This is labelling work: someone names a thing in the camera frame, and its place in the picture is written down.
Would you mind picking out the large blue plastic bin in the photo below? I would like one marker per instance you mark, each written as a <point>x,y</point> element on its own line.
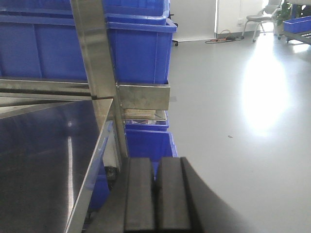
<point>136,53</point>

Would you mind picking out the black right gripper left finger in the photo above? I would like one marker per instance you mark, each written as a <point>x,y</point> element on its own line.
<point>129,208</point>

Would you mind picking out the stainless steel shelf rack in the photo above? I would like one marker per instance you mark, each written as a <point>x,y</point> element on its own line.
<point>129,100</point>

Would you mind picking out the stainless steel table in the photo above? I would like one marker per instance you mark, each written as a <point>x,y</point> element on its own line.
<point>50,156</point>

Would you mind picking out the shallow blue tray far right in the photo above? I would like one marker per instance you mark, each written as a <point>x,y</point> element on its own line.
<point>297,25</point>

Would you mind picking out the grey office chair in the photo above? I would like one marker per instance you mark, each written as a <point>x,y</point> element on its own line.
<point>267,14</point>

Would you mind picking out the upper stacked blue bin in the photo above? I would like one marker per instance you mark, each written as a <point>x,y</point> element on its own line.
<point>154,12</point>

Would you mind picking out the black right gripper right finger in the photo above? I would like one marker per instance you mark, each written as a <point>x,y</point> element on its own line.
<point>185,204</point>

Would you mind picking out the lower blue plastic bin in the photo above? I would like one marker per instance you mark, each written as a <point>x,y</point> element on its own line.
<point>144,140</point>

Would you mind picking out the green potted plant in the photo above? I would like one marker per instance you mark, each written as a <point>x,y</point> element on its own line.
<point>285,12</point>

